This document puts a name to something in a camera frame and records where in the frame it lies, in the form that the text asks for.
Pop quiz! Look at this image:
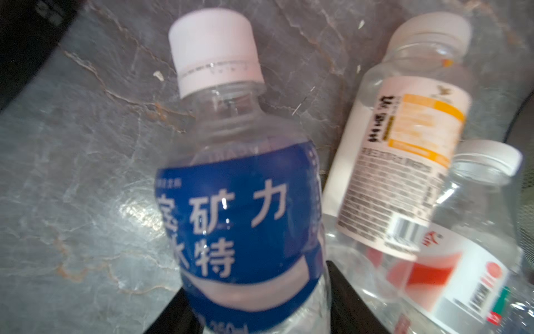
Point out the orange white label bottle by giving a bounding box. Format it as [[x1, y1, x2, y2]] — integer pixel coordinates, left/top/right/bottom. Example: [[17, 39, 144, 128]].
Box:
[[322, 12, 472, 261]]

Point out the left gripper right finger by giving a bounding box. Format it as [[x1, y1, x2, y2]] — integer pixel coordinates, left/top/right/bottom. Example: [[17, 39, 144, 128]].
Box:
[[326, 260, 389, 334]]

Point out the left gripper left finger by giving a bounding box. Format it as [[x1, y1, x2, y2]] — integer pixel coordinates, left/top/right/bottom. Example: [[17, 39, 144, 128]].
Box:
[[144, 288, 200, 334]]

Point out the blue label bottle white cap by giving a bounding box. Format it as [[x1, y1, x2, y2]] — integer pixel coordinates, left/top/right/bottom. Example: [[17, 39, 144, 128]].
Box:
[[154, 8, 331, 333]]

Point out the red white label water bottle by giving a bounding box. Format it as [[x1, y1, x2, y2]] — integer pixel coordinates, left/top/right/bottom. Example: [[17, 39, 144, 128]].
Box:
[[327, 140, 523, 333]]

